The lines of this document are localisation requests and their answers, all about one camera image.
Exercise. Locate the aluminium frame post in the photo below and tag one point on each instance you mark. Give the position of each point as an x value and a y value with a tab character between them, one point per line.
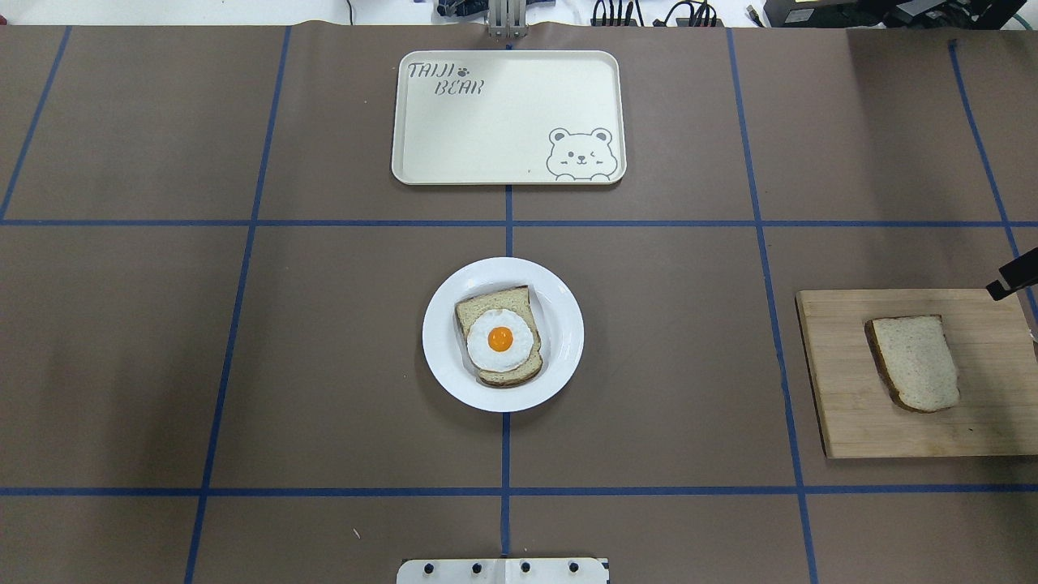
507	19

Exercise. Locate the white round plate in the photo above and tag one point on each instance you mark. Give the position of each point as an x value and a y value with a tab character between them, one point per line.
556	313

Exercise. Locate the bread slice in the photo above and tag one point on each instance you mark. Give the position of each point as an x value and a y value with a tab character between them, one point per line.
913	358
516	299

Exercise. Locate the wooden cutting board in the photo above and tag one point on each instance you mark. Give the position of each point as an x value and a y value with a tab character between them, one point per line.
995	358

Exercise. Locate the bread slice under egg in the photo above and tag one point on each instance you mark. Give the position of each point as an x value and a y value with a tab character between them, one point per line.
516	299

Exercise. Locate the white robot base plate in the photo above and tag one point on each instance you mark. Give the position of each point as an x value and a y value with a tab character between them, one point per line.
505	570

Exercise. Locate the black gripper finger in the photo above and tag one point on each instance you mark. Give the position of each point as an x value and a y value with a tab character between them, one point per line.
1016	275

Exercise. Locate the cream bear serving tray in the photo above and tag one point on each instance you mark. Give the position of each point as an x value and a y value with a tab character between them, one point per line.
508	117

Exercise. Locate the fried egg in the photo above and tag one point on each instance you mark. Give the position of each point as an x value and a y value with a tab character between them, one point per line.
499	341

